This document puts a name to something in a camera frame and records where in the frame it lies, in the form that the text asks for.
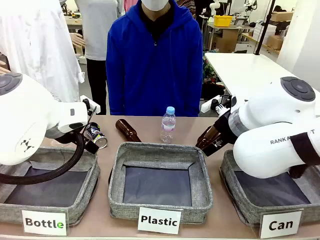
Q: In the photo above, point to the small blue-capped water bottle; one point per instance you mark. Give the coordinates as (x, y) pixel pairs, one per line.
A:
(168, 127)

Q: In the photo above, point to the person in blue hoodie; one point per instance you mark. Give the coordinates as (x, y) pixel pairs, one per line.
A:
(152, 75)

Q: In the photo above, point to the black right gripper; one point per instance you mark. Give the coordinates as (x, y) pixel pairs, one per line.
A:
(225, 130)

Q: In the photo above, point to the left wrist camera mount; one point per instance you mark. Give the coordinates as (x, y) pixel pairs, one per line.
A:
(93, 104)

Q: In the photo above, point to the small cardboard box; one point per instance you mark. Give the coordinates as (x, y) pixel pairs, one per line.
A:
(281, 16)

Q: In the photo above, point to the brown glass bottle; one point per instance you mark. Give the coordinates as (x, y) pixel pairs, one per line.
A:
(127, 130)
(206, 136)

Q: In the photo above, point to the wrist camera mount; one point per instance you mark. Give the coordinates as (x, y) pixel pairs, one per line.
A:
(215, 103)
(93, 104)

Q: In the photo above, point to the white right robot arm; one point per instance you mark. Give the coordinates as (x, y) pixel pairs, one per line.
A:
(270, 120)

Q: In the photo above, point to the grey fabric basket labelled Can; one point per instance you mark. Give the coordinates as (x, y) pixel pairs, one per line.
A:
(240, 195)

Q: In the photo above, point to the grey fabric basket labelled Bottle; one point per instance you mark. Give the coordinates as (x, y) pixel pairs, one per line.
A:
(82, 200)

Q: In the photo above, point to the large cardboard box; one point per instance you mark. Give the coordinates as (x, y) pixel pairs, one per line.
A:
(228, 41)

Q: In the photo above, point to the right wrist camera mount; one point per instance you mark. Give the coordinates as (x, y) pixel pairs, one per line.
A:
(215, 103)

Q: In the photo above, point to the person's right forearm blue sleeve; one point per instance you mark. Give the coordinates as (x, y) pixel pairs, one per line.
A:
(115, 97)

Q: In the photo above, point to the person's left forearm blue sleeve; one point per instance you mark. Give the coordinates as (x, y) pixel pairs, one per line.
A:
(195, 97)

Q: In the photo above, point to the dark blue drink can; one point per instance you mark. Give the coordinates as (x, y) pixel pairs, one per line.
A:
(100, 140)

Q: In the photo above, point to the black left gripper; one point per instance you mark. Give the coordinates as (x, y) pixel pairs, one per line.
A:
(91, 148)

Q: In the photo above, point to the black stand pole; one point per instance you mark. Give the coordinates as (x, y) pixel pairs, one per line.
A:
(264, 25)

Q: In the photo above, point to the white Bottle label card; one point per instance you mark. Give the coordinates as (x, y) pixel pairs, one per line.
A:
(44, 222)

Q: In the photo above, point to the white Can label card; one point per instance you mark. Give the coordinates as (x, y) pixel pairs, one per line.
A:
(280, 225)

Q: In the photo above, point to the white Plastic label card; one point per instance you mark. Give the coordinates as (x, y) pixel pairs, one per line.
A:
(159, 221)

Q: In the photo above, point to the white work table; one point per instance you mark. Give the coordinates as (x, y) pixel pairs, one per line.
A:
(245, 72)

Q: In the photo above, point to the white face mask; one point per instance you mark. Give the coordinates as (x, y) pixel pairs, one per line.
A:
(155, 4)

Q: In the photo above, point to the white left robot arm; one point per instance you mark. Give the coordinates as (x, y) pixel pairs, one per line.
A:
(27, 120)

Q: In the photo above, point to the grey fabric basket labelled Plastic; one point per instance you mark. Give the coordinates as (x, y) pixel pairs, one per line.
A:
(160, 152)

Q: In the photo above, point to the yellow plastic bin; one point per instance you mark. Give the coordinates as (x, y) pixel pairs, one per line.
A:
(222, 21)

